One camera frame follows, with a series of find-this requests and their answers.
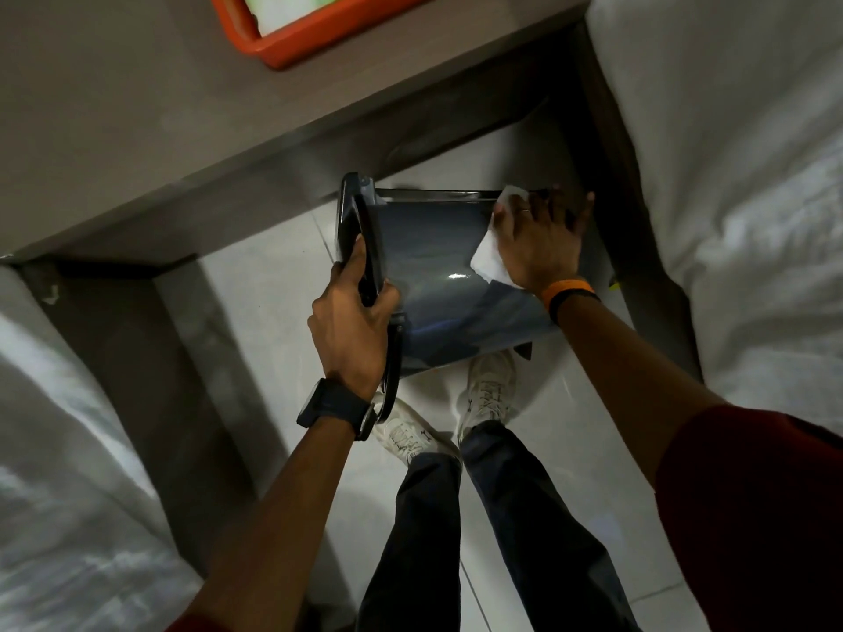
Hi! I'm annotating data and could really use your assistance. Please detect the person's right hand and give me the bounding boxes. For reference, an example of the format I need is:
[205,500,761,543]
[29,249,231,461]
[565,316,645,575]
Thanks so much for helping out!
[492,187,596,298]

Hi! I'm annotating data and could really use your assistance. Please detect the person's left hand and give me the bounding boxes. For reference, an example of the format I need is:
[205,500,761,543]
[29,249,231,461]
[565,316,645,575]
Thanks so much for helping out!
[307,234,401,402]

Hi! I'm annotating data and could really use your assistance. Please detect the white wet wipe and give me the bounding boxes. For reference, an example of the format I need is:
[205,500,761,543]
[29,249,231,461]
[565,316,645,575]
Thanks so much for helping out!
[468,184,531,289]

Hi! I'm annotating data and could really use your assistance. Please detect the black trash bin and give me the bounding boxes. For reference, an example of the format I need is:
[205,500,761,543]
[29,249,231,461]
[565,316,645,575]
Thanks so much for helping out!
[335,171,594,426]

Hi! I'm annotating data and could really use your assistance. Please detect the green wet wipe packet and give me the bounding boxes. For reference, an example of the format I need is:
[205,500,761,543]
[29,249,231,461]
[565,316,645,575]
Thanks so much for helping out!
[240,0,357,37]

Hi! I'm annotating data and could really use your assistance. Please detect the person's left forearm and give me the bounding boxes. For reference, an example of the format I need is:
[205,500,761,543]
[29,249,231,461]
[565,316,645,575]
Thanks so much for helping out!
[177,417,360,632]

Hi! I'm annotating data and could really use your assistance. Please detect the person's right forearm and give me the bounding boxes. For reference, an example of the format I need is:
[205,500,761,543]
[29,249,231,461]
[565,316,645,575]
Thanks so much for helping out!
[558,294,729,488]

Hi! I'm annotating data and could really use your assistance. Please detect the person's left white shoe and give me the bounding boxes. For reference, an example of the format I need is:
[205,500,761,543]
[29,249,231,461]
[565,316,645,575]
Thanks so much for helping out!
[371,395,461,467]

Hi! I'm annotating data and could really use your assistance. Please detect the person's left red sleeve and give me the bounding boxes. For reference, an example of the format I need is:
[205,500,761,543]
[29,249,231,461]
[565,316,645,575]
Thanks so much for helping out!
[164,614,232,632]

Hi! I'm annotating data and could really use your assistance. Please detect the person's red sleeve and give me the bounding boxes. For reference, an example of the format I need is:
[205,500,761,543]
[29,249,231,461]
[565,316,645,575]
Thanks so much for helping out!
[655,404,843,632]
[164,614,232,632]

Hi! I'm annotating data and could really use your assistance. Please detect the person's right red sleeve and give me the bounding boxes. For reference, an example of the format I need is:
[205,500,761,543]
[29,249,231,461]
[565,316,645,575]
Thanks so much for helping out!
[655,404,843,632]

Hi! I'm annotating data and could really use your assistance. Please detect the orange wristband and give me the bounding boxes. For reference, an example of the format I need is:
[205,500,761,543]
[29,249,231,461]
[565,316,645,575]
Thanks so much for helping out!
[538,276,596,309]

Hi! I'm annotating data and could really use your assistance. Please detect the black wristband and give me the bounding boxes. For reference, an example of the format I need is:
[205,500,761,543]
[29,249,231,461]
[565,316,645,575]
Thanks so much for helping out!
[547,289,602,327]

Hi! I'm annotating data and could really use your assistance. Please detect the black wristwatch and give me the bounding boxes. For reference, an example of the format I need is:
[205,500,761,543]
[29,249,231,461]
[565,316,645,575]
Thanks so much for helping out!
[296,377,378,442]

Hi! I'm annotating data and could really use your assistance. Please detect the white bed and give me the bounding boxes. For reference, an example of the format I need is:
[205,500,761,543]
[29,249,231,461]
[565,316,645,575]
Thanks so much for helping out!
[0,266,202,632]
[584,0,843,435]

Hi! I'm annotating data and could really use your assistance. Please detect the dark trousers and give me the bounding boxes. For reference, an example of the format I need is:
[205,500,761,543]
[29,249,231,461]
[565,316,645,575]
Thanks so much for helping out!
[355,420,644,632]

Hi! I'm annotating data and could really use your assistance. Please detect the orange plastic tray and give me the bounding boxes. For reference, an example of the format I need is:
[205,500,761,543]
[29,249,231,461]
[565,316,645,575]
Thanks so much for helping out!
[207,0,443,71]

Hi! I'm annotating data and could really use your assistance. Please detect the grey bedside table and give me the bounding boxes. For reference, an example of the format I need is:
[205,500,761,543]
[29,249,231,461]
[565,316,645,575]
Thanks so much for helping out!
[0,0,703,580]

